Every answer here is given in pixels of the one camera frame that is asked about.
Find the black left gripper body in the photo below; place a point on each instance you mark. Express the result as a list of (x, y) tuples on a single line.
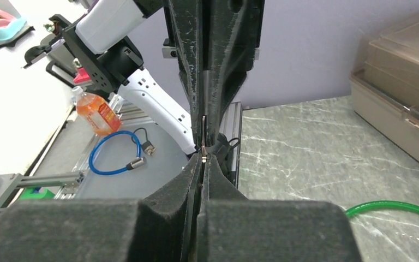
[(216, 44)]

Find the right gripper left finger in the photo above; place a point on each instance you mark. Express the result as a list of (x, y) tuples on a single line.
[(155, 228)]

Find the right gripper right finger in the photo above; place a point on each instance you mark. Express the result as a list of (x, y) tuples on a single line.
[(231, 227)]

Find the green cable lock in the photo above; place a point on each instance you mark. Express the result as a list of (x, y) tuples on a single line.
[(381, 205)]

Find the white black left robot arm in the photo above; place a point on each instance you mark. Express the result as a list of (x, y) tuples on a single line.
[(99, 40)]

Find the orange drink bottle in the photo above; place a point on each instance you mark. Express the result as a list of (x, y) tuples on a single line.
[(96, 111)]

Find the blue cable lock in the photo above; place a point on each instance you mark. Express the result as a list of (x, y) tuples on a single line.
[(121, 154)]

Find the aluminium rail right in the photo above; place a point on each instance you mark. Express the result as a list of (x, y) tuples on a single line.
[(68, 183)]

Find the brown translucent toolbox pink handle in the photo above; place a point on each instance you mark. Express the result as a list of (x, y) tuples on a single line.
[(385, 92)]

